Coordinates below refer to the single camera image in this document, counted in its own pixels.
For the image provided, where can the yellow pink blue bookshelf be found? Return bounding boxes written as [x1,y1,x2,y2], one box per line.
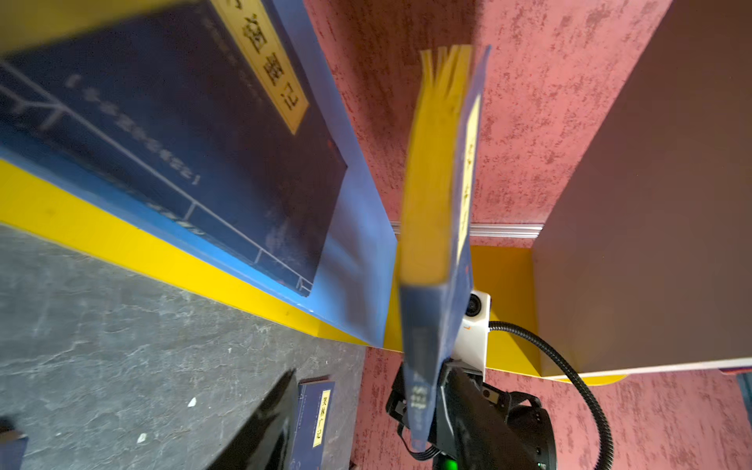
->
[0,0,752,389]

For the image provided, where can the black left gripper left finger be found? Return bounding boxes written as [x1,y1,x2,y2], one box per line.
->
[208,368,298,470]

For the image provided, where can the blue chinese book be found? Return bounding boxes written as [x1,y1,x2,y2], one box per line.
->
[398,44,489,450]
[0,430,29,470]
[0,0,349,298]
[288,380,335,470]

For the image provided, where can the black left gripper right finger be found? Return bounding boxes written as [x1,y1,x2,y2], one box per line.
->
[437,363,538,469]

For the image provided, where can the black corrugated right cable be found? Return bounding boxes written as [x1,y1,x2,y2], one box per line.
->
[486,321,615,470]

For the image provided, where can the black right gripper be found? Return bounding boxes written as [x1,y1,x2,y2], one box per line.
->
[384,363,558,470]

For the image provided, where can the right aluminium corner post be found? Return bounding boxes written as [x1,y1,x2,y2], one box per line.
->
[391,221,544,239]

